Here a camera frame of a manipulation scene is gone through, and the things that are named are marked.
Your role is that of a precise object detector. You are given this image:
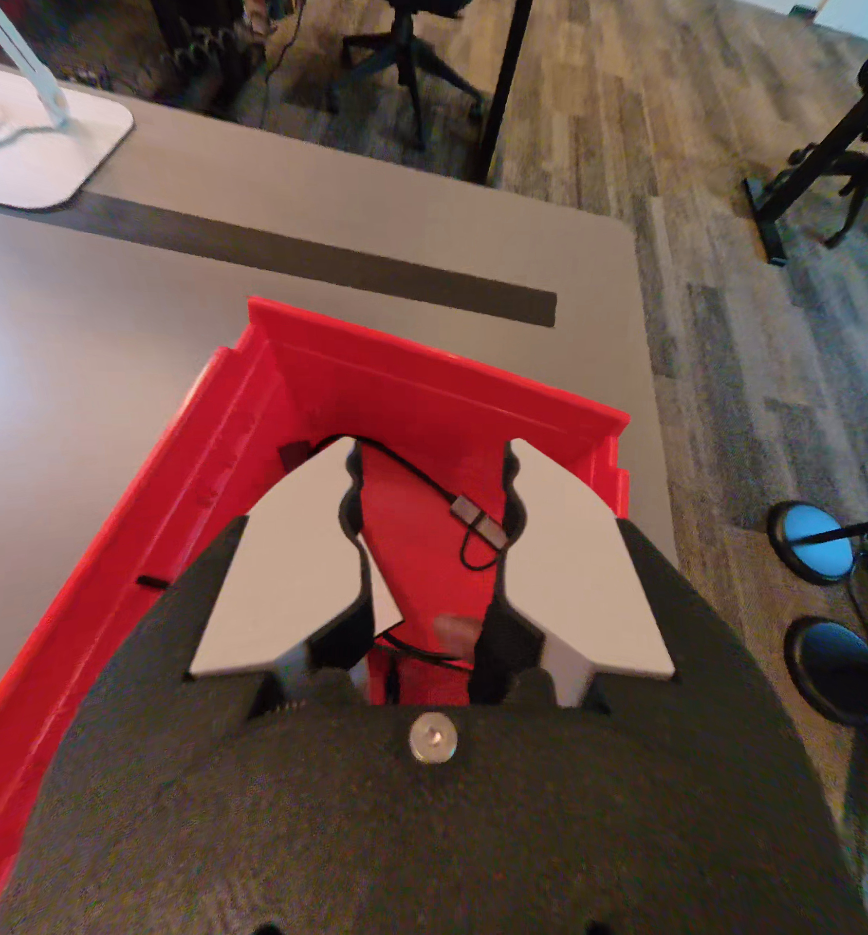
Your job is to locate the black office chair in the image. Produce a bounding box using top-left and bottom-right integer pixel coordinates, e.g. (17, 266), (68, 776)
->
(328, 0), (489, 150)

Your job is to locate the black stand with round top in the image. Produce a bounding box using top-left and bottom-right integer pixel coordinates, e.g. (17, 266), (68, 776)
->
(474, 0), (536, 184)

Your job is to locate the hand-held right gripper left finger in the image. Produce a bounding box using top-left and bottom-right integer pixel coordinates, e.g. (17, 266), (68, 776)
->
(187, 436), (376, 691)

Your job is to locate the red plastic bin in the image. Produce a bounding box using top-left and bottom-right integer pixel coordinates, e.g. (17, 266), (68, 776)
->
(0, 296), (632, 935)

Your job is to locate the black braided usb cable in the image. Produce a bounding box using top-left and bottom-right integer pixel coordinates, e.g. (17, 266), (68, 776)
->
(310, 436), (514, 572)

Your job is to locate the round black stand base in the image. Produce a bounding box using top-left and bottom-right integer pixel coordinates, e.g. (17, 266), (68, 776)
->
(766, 500), (857, 585)
(784, 617), (868, 726)

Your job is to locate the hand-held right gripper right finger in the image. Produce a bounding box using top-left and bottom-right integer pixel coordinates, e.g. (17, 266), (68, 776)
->
(470, 438), (677, 708)

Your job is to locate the black table frame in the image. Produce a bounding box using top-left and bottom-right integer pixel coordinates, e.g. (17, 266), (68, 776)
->
(744, 29), (868, 265)

